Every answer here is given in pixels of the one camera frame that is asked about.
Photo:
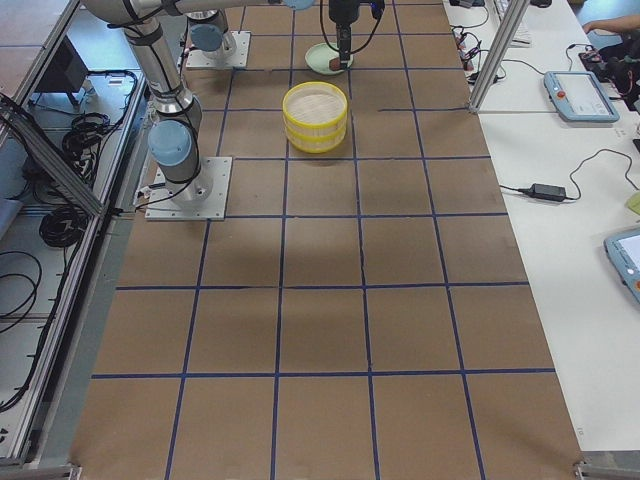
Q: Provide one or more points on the yellow bottom steamer layer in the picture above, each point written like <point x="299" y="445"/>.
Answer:
<point x="315" y="144"/>

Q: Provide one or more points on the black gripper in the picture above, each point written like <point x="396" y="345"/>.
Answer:
<point x="343" y="11"/>

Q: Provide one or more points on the brown paper table mat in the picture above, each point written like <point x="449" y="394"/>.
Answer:
<point x="360" y="315"/>

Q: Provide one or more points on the black power adapter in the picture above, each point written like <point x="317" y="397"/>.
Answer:
<point x="544" y="192"/>

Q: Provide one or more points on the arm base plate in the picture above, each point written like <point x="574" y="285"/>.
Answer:
<point x="240" y="52"/>
<point x="212" y="190"/>

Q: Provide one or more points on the white keyboard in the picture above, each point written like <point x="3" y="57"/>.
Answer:
<point x="510" y="14"/>

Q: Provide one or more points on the brown bun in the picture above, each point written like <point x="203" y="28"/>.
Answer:
<point x="335" y="64"/>

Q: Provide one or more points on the blue teach pendant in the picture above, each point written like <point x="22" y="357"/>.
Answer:
<point x="622" y="250"/>
<point x="579" y="97"/>

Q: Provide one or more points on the yellow top steamer layer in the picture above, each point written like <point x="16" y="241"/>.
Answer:
<point x="315" y="108"/>

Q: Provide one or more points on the aluminium frame post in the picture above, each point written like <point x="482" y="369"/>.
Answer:
<point x="488" y="71"/>

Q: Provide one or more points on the yellow steamer layer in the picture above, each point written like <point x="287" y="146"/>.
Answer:
<point x="315" y="108"/>
<point x="315" y="144"/>

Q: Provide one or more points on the pale green plate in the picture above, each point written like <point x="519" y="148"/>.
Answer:
<point x="318" y="56"/>

